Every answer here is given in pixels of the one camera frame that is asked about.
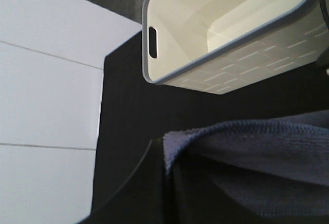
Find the white plastic basket grey rim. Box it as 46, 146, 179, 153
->
142, 0, 328, 95

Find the blue-grey microfibre towel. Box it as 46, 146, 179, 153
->
163, 110, 328, 217

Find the black felt table mat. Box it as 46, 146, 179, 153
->
91, 34, 328, 223

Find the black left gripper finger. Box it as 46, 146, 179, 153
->
86, 138, 167, 223

